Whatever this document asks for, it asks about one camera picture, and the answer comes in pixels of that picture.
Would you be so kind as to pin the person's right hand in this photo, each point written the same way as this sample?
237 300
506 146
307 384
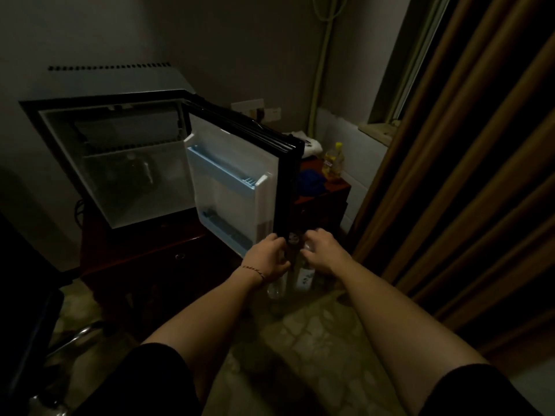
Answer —
327 253

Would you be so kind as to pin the green wall pipe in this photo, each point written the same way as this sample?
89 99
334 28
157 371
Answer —
321 73

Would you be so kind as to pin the wooden window sill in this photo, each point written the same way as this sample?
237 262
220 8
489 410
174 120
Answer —
377 133

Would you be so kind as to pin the black office chair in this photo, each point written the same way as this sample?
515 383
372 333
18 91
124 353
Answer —
26 298

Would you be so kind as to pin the person's right forearm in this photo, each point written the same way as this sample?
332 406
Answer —
403 324

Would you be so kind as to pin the brown curtain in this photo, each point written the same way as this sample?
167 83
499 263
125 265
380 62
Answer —
477 168

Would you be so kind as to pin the person's black right sleeve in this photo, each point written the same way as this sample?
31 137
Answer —
477 394

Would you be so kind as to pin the red wooden side cabinet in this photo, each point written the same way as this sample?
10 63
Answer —
329 199

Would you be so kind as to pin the green window frame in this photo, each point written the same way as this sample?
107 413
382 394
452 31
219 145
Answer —
403 60

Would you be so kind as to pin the white folded towel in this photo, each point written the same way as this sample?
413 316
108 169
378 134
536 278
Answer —
312 147

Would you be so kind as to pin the white wall panel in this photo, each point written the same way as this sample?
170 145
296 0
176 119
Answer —
360 168

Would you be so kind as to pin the person's left forearm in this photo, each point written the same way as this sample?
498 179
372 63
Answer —
208 324

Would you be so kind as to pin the person's black left sleeve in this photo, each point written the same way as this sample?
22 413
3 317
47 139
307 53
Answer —
138 385

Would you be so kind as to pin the person's black sleeve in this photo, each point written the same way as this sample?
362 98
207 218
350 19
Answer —
138 385
477 394

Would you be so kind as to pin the dark wooden drawer table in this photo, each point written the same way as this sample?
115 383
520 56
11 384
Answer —
130 259

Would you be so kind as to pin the person's left hand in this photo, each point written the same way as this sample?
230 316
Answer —
264 259

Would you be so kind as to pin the yellow capped liquid bottle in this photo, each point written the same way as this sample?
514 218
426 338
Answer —
333 164

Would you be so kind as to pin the white double wall socket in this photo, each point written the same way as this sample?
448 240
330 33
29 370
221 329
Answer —
272 113

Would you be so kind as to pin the blue cloth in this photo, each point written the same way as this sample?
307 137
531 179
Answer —
311 181

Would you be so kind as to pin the black mini fridge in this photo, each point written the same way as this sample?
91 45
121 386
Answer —
108 82

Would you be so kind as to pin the light blue door rack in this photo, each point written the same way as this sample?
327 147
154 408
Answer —
225 171

